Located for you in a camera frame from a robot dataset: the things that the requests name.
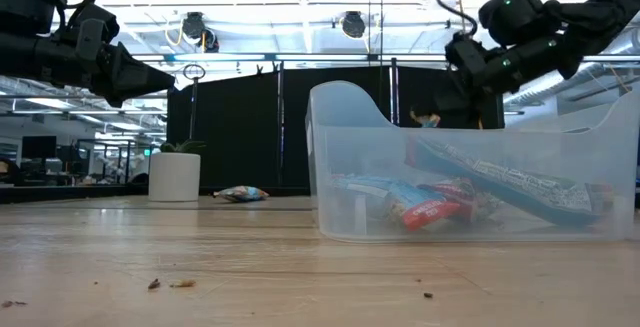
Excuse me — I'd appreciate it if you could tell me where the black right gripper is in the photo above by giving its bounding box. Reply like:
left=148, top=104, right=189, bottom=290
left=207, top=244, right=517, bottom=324
left=422, top=32, right=511, bottom=128

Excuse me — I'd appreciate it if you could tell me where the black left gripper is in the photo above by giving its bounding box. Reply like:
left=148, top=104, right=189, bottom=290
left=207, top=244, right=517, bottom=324
left=47, top=4, right=177, bottom=109

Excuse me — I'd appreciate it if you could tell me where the red green granola bar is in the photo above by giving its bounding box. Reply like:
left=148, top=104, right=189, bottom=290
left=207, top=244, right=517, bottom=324
left=417, top=176, right=506, bottom=224
left=404, top=136, right=615, bottom=228

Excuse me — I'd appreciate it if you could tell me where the blue red granola bar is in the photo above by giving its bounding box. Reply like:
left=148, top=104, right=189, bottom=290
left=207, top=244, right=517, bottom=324
left=329, top=174, right=462, bottom=232

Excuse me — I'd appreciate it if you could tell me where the orange brown granola bar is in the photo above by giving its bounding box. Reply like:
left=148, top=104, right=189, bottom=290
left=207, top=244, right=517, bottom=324
left=211, top=184, right=271, bottom=204

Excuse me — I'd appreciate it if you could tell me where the black ceiling lamp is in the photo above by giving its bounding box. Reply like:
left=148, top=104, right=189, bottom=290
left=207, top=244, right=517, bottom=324
left=181, top=11, right=220, bottom=53
left=340, top=10, right=368, bottom=40

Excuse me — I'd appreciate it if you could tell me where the succulent in white pot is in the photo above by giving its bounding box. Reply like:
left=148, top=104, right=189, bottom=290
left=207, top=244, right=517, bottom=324
left=148, top=139, right=207, bottom=203

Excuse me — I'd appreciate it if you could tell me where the clear plastic bin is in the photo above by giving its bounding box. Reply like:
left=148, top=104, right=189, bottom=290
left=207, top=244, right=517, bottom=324
left=304, top=79, right=640, bottom=244

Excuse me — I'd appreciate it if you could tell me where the black partition curtain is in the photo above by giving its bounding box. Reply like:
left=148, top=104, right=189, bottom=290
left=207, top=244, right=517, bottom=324
left=166, top=65, right=505, bottom=191

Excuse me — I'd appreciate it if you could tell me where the black background monitor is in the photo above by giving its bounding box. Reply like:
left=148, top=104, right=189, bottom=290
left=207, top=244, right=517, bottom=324
left=20, top=135, right=58, bottom=160

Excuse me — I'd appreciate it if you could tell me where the metal ring stand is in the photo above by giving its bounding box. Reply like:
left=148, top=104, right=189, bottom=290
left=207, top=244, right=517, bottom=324
left=181, top=62, right=207, bottom=143

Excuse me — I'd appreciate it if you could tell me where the yellow cable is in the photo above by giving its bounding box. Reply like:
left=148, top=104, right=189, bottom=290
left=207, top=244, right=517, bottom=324
left=454, top=0, right=469, bottom=34

